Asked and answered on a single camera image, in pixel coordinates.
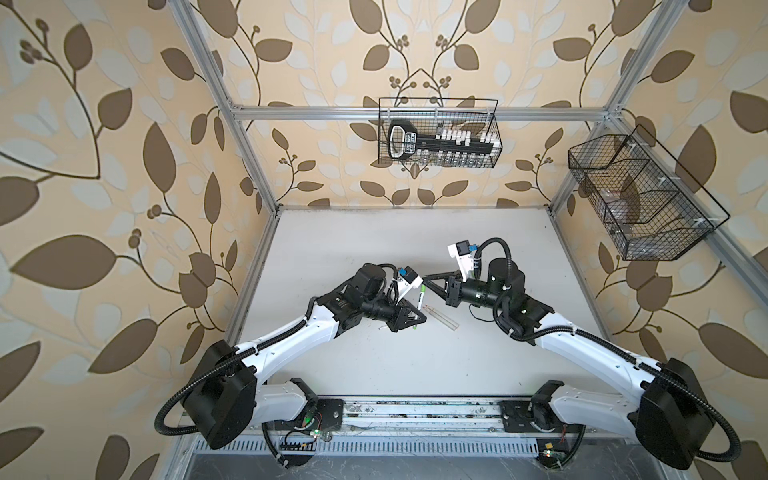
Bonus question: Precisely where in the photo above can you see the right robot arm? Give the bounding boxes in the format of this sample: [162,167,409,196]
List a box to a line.
[423,237,742,470]

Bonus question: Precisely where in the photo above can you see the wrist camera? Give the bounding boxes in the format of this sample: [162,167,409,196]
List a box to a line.
[447,240,478,281]
[397,266,423,301]

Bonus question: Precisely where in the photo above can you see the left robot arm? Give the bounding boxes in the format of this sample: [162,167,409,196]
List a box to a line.
[154,263,426,449]

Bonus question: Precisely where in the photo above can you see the black tool with sockets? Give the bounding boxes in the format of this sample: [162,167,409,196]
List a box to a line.
[384,120,502,163]

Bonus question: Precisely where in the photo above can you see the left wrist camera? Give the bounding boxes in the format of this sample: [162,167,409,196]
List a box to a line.
[397,266,423,301]

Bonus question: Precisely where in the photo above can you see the rear wire basket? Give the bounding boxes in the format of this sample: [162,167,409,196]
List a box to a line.
[377,96,503,169]

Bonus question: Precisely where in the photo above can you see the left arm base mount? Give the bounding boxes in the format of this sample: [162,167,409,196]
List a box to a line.
[267,398,345,433]

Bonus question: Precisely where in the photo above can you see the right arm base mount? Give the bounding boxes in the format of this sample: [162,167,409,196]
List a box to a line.
[499,399,582,435]

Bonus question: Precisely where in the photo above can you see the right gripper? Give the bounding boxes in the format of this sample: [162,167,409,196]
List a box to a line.
[422,272,506,316]

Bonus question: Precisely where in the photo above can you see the side wire basket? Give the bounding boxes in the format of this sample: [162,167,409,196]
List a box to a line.
[568,124,731,261]

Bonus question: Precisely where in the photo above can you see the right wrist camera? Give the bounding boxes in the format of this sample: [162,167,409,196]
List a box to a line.
[447,240,478,281]

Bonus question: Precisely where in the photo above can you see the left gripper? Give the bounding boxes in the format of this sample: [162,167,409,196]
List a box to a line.
[359,291,429,331]

